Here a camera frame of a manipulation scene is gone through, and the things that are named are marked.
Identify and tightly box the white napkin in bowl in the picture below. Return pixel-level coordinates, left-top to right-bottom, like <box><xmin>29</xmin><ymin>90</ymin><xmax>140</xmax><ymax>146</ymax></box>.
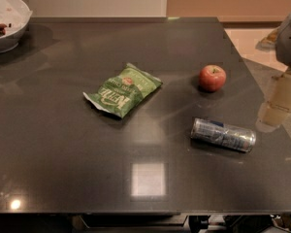
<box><xmin>0</xmin><ymin>0</ymin><xmax>32</xmax><ymax>25</ymax></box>

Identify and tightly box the silver blue redbull can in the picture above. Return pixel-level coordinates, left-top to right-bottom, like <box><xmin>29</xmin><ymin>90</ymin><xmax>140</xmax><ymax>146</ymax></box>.
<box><xmin>190</xmin><ymin>117</ymin><xmax>256</xmax><ymax>152</ymax></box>

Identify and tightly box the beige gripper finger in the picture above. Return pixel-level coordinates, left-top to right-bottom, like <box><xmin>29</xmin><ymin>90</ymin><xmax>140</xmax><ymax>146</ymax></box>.
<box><xmin>256</xmin><ymin>67</ymin><xmax>291</xmax><ymax>133</ymax></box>

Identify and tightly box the green chips bag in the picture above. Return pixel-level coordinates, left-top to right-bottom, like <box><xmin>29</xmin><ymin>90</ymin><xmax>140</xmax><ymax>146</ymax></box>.
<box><xmin>83</xmin><ymin>63</ymin><xmax>162</xmax><ymax>118</ymax></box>

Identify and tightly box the red apple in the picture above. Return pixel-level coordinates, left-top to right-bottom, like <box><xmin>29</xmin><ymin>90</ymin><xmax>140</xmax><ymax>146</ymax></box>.
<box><xmin>199</xmin><ymin>65</ymin><xmax>226</xmax><ymax>92</ymax></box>

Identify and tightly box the white bowl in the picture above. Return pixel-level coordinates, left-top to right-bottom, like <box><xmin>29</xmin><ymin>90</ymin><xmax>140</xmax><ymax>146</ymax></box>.
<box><xmin>0</xmin><ymin>0</ymin><xmax>32</xmax><ymax>53</ymax></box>

